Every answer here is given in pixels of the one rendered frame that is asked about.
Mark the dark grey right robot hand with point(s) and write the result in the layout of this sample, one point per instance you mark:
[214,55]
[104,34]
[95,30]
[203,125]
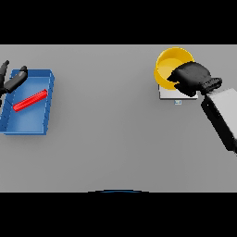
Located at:
[193,76]

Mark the pale square measuring scale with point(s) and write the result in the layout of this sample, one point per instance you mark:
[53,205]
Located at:
[172,94]

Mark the blue tray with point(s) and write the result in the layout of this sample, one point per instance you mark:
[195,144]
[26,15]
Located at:
[29,114]

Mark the red beaker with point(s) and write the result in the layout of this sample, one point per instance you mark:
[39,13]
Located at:
[30,100]

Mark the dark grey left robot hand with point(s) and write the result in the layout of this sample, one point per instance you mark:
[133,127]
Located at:
[14,82]

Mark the yellow bowl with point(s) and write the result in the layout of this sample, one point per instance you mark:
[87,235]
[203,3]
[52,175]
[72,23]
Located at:
[169,66]

